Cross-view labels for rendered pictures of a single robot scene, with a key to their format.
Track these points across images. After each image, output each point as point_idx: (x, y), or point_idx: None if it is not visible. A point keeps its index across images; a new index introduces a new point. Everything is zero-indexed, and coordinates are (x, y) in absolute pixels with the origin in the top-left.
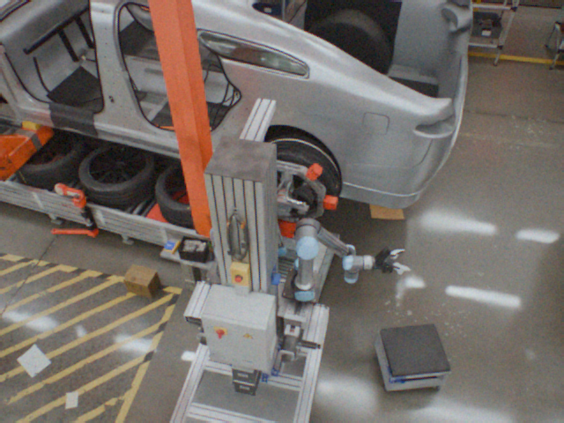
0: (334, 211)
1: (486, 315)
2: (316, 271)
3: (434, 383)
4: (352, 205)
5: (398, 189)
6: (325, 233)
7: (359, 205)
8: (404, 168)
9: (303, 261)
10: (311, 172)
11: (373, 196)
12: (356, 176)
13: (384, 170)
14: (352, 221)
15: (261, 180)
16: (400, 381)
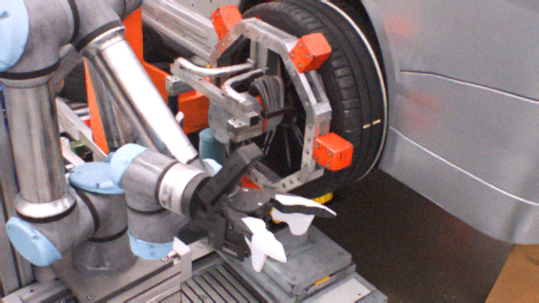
0: (414, 262)
1: None
2: (180, 260)
3: None
4: (457, 268)
5: (508, 172)
6: (120, 59)
7: (473, 276)
8: (531, 104)
9: (3, 91)
10: (299, 45)
11: (445, 184)
12: (417, 113)
13: (481, 103)
14: (439, 295)
15: None
16: None
